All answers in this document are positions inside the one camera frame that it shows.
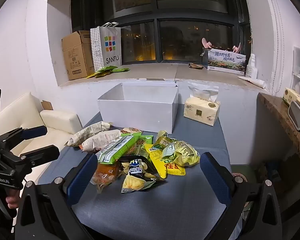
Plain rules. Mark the wooden side shelf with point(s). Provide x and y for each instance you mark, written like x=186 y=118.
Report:
x=280 y=115

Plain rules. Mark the cardboard flap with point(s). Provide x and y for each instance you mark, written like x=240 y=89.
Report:
x=47 y=105

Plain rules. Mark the brown crumpled paper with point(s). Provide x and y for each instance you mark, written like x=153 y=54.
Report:
x=196 y=66

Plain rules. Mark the small green snack packet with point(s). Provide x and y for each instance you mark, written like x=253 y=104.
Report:
x=162 y=140

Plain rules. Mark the white red-print snack packet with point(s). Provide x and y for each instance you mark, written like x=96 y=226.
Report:
x=100 y=140

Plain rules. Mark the snacks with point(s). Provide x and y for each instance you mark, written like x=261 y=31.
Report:
x=136 y=177

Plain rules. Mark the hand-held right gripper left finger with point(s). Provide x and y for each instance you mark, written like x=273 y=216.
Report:
x=83 y=177

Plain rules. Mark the bright green snack packet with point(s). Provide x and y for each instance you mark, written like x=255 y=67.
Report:
x=120 y=147

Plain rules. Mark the white box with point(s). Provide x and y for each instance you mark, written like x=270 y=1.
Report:
x=137 y=112

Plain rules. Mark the cream yellow tissue pack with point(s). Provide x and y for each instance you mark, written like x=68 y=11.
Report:
x=291 y=97

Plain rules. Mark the orange translucent snack packet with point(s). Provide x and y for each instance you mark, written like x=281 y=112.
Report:
x=106 y=176

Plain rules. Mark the pink plastic clip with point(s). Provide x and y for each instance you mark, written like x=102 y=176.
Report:
x=207 y=43

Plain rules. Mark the landscape print box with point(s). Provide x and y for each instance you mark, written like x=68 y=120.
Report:
x=226 y=61

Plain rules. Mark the cream newsprint snack packet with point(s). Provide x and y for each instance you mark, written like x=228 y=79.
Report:
x=87 y=133

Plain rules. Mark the dark blue box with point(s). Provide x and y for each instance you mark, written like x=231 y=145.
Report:
x=205 y=57

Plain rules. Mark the rolled white paper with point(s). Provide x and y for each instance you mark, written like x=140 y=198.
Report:
x=252 y=81

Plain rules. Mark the white grey lidded container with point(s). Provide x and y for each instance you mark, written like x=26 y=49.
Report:
x=298 y=116

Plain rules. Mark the crumpled yellow-green snack packet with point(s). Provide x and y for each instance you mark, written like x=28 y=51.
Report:
x=183 y=153

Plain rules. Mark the person's left hand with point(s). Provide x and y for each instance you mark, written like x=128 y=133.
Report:
x=13 y=202

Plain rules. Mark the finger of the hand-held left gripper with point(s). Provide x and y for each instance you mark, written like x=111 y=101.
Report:
x=43 y=153
x=35 y=132

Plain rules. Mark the pile of green packets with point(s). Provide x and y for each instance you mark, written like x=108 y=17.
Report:
x=107 y=71

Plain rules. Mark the white paper shopping bag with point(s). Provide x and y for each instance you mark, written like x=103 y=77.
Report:
x=108 y=47

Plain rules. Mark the yellow snack packet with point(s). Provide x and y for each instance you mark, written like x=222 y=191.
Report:
x=170 y=170

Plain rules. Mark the cream sofa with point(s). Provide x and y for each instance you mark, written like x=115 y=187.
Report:
x=57 y=121

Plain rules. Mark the white plastic bottle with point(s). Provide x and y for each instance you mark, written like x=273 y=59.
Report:
x=251 y=67

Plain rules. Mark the brown snack packet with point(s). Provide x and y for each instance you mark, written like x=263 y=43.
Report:
x=131 y=130

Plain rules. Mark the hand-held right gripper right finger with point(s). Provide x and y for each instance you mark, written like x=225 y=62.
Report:
x=213 y=177

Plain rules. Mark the dark window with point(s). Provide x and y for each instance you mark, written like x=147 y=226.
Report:
x=177 y=25

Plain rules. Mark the brown cardboard box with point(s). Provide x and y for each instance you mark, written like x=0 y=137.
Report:
x=76 y=57

